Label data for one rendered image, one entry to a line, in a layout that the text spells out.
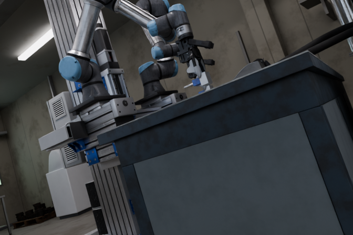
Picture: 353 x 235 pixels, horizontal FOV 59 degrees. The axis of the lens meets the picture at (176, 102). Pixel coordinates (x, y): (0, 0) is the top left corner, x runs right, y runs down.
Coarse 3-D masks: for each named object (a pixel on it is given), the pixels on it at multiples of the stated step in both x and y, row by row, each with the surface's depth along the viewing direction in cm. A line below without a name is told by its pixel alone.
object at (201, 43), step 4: (192, 40) 141; (196, 40) 140; (200, 40) 140; (192, 44) 141; (196, 44) 140; (200, 44) 139; (204, 44) 139; (208, 44) 138; (212, 44) 139; (208, 48) 140; (212, 48) 141
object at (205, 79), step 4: (204, 72) 139; (208, 72) 142; (204, 76) 139; (208, 76) 141; (192, 80) 142; (196, 80) 141; (200, 80) 140; (204, 80) 139; (208, 80) 139; (192, 84) 144; (196, 84) 141; (200, 84) 144; (204, 84) 140; (208, 84) 143; (184, 88) 146
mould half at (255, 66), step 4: (248, 64) 142; (252, 64) 141; (256, 64) 140; (260, 64) 140; (244, 68) 143; (248, 68) 142; (252, 68) 141; (256, 68) 140; (260, 68) 139; (240, 72) 144; (244, 72) 143; (248, 72) 142; (236, 76) 145; (240, 76) 144
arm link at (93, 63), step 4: (92, 60) 169; (92, 64) 168; (96, 64) 171; (92, 68) 165; (96, 68) 169; (92, 72) 164; (96, 72) 168; (92, 76) 165; (96, 76) 168; (100, 76) 171; (88, 80) 164; (92, 80) 166; (96, 80) 167; (100, 80) 169
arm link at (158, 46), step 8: (144, 0) 198; (144, 8) 195; (144, 32) 191; (152, 40) 184; (160, 40) 183; (152, 48) 180; (160, 48) 179; (168, 48) 181; (152, 56) 183; (160, 56) 180; (168, 56) 183
